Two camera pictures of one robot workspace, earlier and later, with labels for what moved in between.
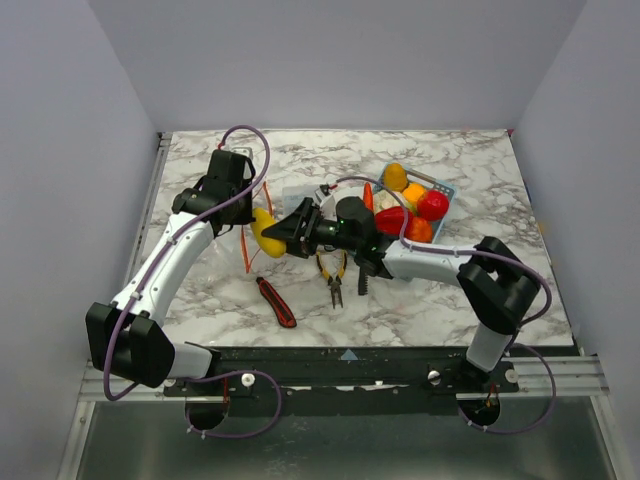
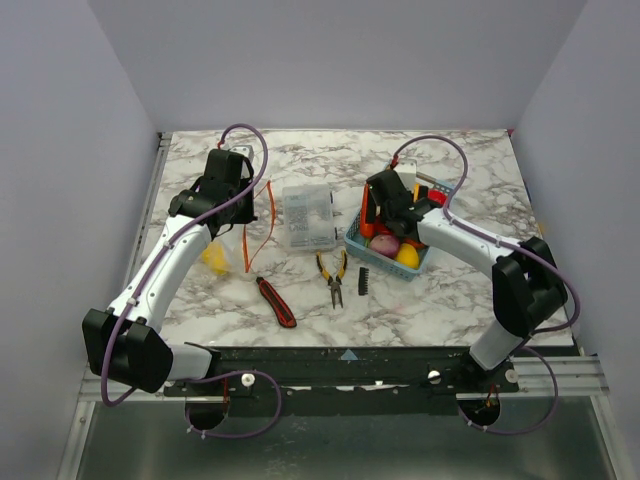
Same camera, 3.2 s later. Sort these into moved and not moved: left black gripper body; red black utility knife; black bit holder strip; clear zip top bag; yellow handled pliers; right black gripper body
Moved: right black gripper body; clear zip top bag
Not moved: left black gripper body; yellow handled pliers; red black utility knife; black bit holder strip
